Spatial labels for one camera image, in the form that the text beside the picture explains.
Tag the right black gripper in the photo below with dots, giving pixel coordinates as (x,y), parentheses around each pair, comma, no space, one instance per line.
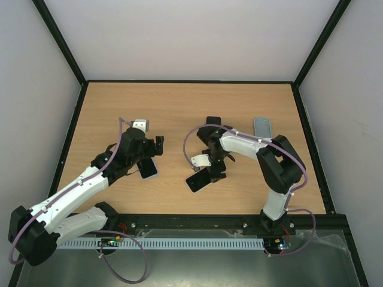
(216,174)

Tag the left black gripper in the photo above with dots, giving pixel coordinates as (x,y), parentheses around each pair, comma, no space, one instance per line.
(151,151)

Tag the black phone white edge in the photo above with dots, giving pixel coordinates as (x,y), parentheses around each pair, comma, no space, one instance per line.
(198,180)

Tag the dark blue phone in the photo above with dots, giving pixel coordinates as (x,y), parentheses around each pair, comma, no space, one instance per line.
(213,120)

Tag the light blue phone case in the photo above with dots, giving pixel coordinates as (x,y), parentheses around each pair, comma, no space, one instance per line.
(262,128)

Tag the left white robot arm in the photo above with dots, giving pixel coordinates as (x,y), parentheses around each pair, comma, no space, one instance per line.
(36,232)

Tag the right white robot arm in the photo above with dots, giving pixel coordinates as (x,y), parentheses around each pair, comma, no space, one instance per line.
(280,164)

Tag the phone in blue case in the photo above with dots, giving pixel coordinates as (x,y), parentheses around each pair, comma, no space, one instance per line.
(147,168)

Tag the right controller board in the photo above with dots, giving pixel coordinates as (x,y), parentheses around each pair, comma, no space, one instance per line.
(281,244)

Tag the controller board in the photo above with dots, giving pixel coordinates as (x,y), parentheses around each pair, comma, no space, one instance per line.
(110,242)
(281,244)

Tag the left controller board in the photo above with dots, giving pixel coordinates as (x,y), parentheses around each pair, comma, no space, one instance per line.
(110,242)

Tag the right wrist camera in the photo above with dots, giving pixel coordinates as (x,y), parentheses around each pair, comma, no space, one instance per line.
(200,161)

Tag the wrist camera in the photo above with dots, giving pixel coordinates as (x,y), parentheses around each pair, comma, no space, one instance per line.
(141,124)
(200,161)

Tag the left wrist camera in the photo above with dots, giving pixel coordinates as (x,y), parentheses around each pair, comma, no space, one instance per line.
(141,124)

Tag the black mounting rail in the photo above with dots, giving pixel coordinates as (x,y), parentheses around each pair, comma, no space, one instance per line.
(256,225)

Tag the black aluminium frame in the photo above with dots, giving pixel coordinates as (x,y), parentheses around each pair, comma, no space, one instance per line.
(331,220)

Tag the white slotted cable duct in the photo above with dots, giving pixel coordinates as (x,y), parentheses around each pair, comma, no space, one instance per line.
(171,244)

